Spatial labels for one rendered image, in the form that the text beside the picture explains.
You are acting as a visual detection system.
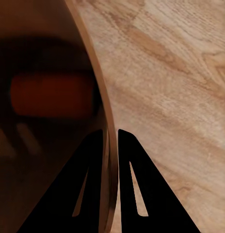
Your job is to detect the can of soda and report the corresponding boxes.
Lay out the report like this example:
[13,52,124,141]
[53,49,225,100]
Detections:
[6,70,99,120]

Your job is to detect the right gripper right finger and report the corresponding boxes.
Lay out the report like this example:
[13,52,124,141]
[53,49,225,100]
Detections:
[117,129,201,233]

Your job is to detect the trash can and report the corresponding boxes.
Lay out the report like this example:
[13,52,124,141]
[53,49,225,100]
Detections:
[0,0,119,233]

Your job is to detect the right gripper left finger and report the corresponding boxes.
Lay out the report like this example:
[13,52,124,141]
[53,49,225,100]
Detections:
[17,129,103,233]

